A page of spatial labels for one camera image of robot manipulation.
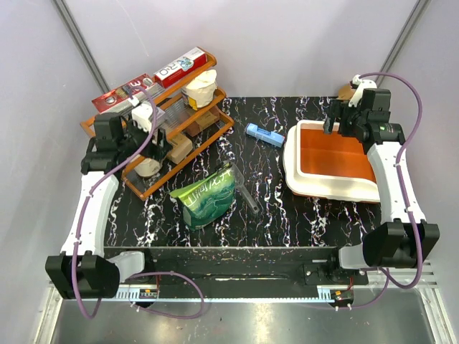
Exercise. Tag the green litter bag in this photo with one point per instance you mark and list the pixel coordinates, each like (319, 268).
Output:
(206, 200)

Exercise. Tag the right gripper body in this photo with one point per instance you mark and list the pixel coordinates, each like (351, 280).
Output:
(355, 118)

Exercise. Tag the white paper bag upper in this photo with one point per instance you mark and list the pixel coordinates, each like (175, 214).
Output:
(200, 91)

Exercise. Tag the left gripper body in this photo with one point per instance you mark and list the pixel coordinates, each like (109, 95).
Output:
(132, 141)

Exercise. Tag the white orange litter box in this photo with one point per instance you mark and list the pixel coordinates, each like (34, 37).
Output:
(328, 166)

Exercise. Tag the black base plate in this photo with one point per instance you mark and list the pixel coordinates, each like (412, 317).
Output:
(309, 265)

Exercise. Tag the orange wooden shelf rack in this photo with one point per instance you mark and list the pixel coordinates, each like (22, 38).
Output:
(177, 116)

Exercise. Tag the clear plastic scoop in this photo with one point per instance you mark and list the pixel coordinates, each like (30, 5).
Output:
(240, 186)

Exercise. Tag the brown scouring pad pack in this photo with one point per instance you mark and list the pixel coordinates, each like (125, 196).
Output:
(207, 119)

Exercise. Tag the aluminium rail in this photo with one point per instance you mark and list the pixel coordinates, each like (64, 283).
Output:
(172, 285)

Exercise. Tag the tan sponge pack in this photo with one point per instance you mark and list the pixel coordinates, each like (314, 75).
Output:
(181, 147)

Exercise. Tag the red white toothpaste box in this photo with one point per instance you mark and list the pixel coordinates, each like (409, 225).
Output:
(180, 67)

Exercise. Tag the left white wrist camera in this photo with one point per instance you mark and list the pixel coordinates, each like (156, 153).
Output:
(142, 114)

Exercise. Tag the blue carton box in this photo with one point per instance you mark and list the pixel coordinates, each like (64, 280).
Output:
(266, 136)

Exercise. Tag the brown cardboard box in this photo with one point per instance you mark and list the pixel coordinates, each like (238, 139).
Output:
(346, 92)

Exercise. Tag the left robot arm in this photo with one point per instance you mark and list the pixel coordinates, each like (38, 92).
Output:
(81, 270)

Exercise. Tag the red silver toothpaste box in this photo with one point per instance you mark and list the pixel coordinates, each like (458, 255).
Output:
(119, 98)

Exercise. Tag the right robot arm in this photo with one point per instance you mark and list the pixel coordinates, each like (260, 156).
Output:
(404, 238)

